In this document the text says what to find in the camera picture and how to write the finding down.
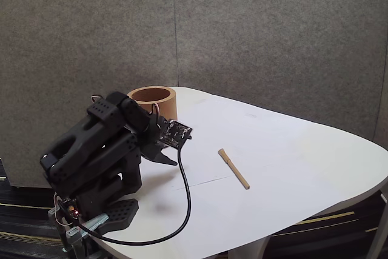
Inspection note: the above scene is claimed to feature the grey metal table clamp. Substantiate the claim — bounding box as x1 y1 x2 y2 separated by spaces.
62 214 110 259

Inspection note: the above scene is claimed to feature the brown cork pen holder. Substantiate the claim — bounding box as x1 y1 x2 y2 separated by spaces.
126 86 178 120

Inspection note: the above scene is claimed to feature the white table leg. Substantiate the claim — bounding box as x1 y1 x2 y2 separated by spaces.
227 234 271 259
366 180 388 259

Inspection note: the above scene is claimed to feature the tan paper pen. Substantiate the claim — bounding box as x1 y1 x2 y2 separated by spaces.
217 148 251 190

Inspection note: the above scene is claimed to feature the black camera cable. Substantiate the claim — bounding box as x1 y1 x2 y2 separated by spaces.
57 146 192 246

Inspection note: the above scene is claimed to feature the bare camera circuit board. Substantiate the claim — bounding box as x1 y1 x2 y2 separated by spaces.
159 118 194 150

